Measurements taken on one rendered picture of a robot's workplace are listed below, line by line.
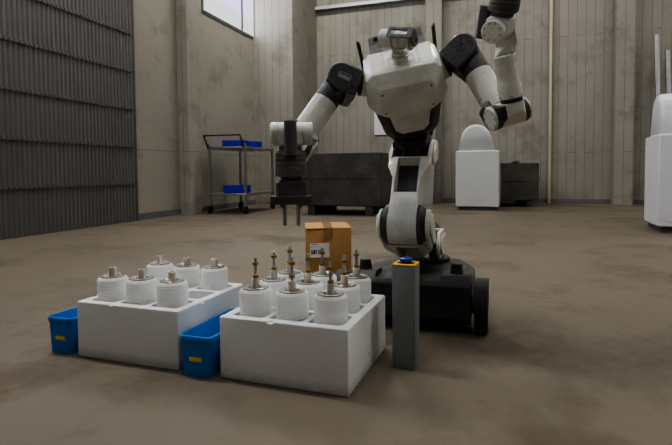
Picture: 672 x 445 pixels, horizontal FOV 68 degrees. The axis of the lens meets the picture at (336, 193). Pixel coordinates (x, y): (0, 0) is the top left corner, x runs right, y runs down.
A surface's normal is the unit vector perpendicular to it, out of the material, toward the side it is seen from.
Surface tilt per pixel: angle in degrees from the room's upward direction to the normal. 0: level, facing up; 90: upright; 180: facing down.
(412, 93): 133
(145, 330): 90
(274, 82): 90
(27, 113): 90
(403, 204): 47
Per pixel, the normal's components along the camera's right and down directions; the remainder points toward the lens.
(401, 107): 0.04, 0.71
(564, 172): -0.31, 0.04
